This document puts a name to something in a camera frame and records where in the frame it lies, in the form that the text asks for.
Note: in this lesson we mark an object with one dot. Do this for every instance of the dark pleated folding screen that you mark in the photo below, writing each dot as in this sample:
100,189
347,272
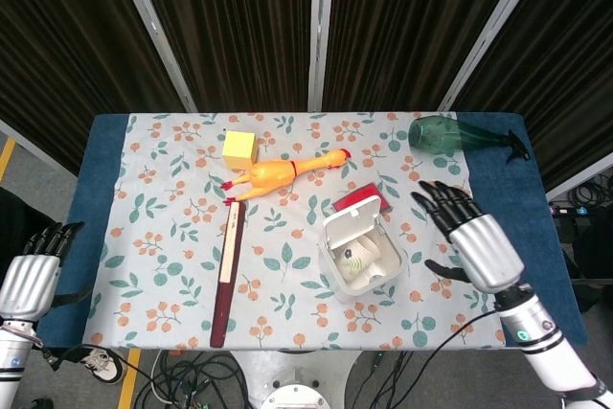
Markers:
230,21

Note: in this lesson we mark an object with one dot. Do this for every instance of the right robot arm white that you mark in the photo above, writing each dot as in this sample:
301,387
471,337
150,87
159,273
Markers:
551,347

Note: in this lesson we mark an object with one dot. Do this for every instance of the paper cup with flower print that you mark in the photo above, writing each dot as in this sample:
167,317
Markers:
354,256

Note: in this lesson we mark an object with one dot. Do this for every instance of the blue table cover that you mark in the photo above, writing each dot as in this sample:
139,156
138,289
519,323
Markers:
546,217

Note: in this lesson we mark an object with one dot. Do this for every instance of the black power strip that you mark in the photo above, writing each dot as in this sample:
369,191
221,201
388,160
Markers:
570,211

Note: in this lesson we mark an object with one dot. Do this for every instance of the white plastic bin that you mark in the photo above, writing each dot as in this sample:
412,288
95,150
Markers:
349,224

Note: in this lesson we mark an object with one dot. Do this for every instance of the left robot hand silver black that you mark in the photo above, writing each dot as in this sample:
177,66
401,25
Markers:
29,279

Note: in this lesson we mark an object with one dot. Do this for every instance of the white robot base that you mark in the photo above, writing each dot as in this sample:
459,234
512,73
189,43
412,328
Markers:
297,380

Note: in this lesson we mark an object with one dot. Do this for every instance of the orange rubber chicken toy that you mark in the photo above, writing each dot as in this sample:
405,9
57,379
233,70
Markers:
273,174

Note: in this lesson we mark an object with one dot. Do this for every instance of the yellow cube block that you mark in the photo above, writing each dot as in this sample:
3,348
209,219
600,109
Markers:
238,148

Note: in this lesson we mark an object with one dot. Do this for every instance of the red flat box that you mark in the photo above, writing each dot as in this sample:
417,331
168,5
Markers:
359,196

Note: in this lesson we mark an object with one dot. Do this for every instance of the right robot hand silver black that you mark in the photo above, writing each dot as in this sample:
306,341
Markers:
488,251

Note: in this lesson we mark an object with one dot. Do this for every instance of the floral printed tablecloth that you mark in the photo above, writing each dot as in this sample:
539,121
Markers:
287,232

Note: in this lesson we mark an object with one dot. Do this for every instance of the green spray bottle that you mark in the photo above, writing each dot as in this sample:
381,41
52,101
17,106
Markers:
431,136

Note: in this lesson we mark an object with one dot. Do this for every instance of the white black sneaker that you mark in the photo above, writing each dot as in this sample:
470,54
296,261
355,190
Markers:
103,363

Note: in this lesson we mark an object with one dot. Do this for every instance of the dark red folded fan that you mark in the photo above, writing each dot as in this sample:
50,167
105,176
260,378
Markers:
225,303

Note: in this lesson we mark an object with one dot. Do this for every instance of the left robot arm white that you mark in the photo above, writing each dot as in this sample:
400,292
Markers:
12,356

